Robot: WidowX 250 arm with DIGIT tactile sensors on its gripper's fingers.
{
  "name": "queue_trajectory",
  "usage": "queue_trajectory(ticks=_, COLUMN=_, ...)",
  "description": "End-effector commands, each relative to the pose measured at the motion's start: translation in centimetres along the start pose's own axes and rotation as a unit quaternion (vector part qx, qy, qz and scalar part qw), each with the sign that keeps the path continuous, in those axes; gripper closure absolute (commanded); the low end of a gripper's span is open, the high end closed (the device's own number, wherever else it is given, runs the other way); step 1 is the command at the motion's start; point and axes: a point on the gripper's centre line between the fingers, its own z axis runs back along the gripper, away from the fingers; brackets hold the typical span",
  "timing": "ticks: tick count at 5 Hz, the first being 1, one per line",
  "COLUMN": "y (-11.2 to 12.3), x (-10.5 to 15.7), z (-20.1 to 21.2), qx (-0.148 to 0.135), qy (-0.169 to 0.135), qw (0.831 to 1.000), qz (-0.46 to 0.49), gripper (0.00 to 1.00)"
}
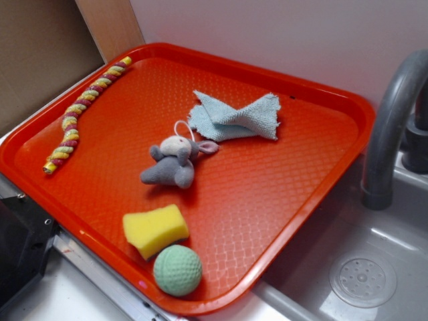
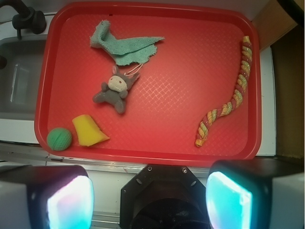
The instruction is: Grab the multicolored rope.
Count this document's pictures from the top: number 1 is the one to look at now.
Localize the orange plastic tray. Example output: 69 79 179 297
1 43 375 316

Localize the grey plush bunny toy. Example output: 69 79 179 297
140 120 219 189

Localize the light blue cloth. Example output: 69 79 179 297
188 90 281 142

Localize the yellow sponge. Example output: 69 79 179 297
122 204 190 261

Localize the green dimpled ball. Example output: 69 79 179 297
154 245 203 297

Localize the grey sink faucet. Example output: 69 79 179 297
361 49 427 210

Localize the grey plastic sink basin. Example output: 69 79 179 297
254 158 427 320

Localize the wooden board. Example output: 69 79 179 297
76 0 145 63

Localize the round sink drain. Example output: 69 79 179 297
329 252 397 308

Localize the dark grey faucet knob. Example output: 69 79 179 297
401 86 428 174

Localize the brown cardboard panel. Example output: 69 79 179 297
1 1 104 134

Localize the multicolored twisted rope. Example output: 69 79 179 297
42 56 133 175

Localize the black metal bracket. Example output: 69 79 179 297
1 193 58 312

